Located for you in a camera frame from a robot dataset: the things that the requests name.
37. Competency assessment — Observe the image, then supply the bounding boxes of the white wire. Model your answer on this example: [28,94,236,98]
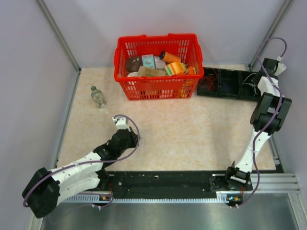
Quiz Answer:
[242,73,260,97]

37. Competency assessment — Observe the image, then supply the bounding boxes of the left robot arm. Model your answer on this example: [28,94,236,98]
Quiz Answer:
[22,127,141,218]

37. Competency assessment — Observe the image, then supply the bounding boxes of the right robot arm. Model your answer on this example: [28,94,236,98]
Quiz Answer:
[224,56,292,190]

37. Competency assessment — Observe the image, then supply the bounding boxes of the black three-compartment bin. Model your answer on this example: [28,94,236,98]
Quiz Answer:
[196,67,261,102]

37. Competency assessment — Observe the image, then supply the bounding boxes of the clear plastic bottle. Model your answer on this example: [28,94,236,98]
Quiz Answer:
[91,86,106,108]

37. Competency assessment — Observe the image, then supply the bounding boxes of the brown cardboard box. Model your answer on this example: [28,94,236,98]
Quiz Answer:
[137,66,166,77]

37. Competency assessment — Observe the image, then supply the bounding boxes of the red plastic shopping basket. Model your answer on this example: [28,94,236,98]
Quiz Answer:
[114,34,204,100]

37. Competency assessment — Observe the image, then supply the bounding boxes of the brown round bag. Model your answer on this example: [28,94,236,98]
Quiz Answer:
[125,56,143,73]

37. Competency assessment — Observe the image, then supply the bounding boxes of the striped yellow green sponge pack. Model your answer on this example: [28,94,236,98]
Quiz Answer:
[164,62,187,76]

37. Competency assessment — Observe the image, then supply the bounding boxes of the teal small box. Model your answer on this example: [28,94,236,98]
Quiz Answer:
[142,54,155,69]

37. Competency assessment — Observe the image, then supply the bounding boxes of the white grey small box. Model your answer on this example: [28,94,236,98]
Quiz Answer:
[154,56,166,70]

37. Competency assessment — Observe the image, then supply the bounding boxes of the orange cylindrical can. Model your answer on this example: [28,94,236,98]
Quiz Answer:
[159,51,182,64]

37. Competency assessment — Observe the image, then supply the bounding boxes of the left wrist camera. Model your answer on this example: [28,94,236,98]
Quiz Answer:
[112,117,130,131]

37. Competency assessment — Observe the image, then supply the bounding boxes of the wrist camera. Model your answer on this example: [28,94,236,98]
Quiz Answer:
[112,117,130,131]
[274,56,286,77]

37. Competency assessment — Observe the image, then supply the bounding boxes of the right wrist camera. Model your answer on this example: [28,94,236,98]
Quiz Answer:
[274,56,286,77]

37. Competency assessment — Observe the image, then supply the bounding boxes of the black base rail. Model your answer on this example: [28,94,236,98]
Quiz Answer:
[95,171,252,198]

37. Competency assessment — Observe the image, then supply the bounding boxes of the grey slotted cable duct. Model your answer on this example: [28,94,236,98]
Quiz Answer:
[62,193,243,204]

